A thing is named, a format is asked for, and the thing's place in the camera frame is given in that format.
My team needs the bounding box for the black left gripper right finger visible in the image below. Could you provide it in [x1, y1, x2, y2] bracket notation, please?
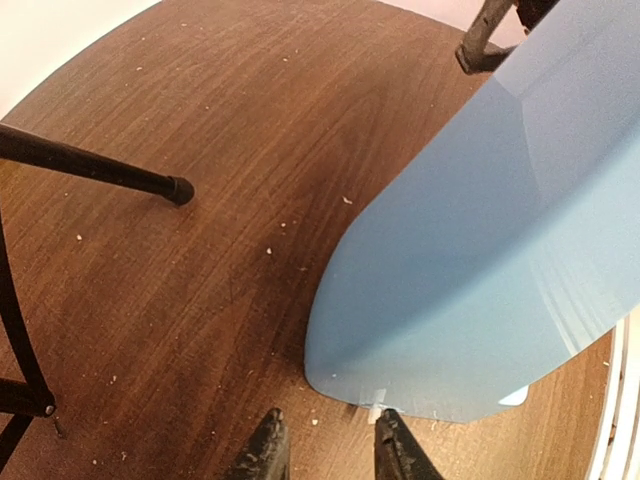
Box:
[374, 409, 440, 480]

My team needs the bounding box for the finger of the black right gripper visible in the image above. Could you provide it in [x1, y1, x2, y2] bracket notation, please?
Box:
[455, 0, 558, 75]

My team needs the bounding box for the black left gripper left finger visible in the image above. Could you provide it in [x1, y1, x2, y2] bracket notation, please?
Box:
[227, 408, 290, 480]

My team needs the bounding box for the blue metronome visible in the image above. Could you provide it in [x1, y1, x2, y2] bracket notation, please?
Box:
[304, 1, 639, 423]

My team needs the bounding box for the black folding music stand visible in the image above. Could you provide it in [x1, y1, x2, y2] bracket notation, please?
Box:
[1, 125, 195, 465]

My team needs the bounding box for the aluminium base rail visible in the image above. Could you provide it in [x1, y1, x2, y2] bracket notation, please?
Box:
[586, 310, 640, 480]

